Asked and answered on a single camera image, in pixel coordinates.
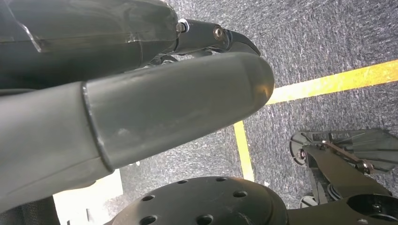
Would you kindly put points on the yellow floor tape strip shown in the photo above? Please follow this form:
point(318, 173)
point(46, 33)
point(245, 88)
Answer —
point(335, 82)
point(244, 152)

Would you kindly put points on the white floor box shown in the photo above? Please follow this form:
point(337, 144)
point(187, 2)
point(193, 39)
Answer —
point(93, 202)

